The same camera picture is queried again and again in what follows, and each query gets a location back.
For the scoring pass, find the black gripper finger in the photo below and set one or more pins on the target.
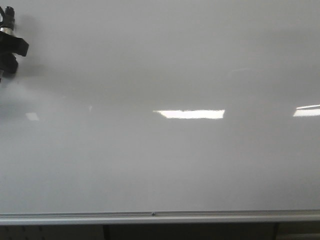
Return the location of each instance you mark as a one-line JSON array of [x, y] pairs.
[[8, 63], [10, 44]]

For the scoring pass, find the white whiteboard with aluminium frame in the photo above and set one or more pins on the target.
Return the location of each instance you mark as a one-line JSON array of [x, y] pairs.
[[162, 111]]

